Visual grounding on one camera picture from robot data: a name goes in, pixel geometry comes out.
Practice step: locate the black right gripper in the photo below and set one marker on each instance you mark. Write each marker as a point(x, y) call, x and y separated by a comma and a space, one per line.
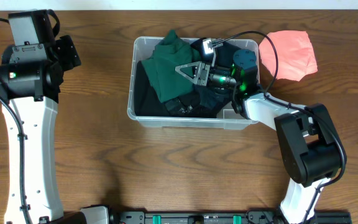
point(202, 74)

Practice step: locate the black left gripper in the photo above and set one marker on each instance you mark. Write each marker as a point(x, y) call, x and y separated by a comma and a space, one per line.
point(68, 50)

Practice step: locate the dark green garment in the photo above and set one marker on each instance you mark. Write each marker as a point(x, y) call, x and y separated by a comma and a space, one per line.
point(169, 53)

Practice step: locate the dark navy garment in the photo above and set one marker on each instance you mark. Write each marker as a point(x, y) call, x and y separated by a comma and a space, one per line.
point(224, 54)

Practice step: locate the black sparkly knit garment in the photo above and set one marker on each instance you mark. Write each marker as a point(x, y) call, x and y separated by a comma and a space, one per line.
point(204, 102)

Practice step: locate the pink garment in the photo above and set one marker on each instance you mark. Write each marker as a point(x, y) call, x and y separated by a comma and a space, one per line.
point(288, 54)

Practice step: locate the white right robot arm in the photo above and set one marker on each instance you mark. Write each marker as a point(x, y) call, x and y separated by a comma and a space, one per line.
point(215, 83)

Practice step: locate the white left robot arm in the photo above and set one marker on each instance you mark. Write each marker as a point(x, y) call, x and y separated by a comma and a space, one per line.
point(31, 73)

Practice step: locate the clear plastic storage bin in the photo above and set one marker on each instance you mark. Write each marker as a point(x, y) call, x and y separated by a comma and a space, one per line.
point(226, 118)

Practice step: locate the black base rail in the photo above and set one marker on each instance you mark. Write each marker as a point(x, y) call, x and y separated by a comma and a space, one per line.
point(250, 217)

